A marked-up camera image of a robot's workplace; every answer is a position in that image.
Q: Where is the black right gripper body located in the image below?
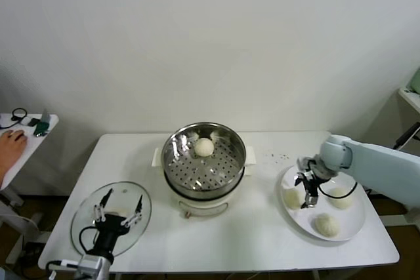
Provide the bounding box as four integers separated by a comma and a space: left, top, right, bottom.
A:
301, 170, 325, 198

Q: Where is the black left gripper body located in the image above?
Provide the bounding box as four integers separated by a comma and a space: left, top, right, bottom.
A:
93, 213, 130, 258

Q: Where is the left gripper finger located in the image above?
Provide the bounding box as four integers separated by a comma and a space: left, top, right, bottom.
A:
93, 188, 114, 225
120, 193, 144, 228

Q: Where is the round glass pot lid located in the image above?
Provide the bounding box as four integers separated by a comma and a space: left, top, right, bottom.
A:
70, 180, 153, 258

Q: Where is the white steamed baozi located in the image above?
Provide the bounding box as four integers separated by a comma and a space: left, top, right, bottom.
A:
328, 188, 354, 210
314, 213, 341, 237
283, 188, 305, 210
194, 138, 215, 157

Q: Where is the perforated steel steamer basket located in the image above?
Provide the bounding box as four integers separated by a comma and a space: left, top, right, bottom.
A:
163, 122, 247, 193

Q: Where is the bare person hand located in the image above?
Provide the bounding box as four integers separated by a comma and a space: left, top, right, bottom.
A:
0, 129, 29, 178

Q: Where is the large white plate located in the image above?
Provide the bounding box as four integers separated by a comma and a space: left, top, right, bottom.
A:
280, 163, 367, 242

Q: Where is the white electric cooker pot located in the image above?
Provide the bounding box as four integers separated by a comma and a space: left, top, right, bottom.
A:
152, 147, 257, 219

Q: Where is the black floor power strip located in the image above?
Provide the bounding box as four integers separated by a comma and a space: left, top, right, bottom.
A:
21, 242, 50, 263

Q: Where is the small white side table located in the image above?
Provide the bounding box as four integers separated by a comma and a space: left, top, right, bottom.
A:
0, 113, 60, 240

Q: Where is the green circuit device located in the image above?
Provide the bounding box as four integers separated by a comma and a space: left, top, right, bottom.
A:
33, 121, 52, 138

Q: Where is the black power adapter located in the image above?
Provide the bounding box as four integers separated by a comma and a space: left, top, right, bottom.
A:
395, 122, 420, 151

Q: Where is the white shelf board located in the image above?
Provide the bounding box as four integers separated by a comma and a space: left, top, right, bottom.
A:
397, 87, 420, 114

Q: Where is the mint green appliance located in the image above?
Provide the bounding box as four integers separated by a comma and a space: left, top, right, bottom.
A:
409, 67, 420, 94

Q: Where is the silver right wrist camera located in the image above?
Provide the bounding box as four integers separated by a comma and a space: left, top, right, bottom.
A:
297, 157, 316, 173

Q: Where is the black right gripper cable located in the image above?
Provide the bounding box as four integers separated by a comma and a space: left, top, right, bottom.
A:
316, 180, 358, 199

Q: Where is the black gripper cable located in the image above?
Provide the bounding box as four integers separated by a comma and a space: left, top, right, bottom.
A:
78, 226, 99, 255
316, 180, 358, 199

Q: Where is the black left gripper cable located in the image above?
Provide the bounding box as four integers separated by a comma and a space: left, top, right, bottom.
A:
78, 226, 99, 255

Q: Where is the white plugged arm cable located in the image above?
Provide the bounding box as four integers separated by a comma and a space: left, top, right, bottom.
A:
45, 259, 81, 280

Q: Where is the thin black looped cable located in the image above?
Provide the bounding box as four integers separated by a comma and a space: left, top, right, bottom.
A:
0, 108, 28, 129

